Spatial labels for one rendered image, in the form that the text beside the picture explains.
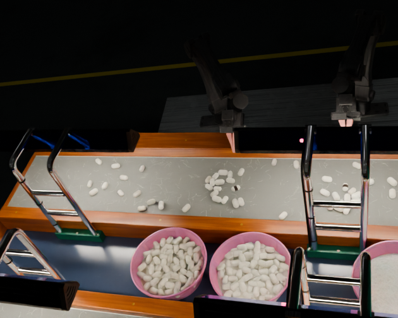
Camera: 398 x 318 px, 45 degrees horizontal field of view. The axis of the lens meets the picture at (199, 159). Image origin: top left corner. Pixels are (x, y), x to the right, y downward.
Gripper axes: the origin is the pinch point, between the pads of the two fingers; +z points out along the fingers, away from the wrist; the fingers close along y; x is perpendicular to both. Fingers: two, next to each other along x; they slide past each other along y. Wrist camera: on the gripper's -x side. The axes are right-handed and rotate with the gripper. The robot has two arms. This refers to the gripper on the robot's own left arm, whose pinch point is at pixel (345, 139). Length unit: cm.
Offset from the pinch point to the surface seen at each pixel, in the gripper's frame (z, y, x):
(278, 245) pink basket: 36.1, -20.3, -16.9
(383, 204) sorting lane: 22.0, 12.3, -3.2
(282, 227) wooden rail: 30.4, -19.6, -13.7
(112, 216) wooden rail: 30, -83, -13
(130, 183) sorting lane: 18, -83, 0
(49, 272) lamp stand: 46, -91, -40
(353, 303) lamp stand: 47, 3, -38
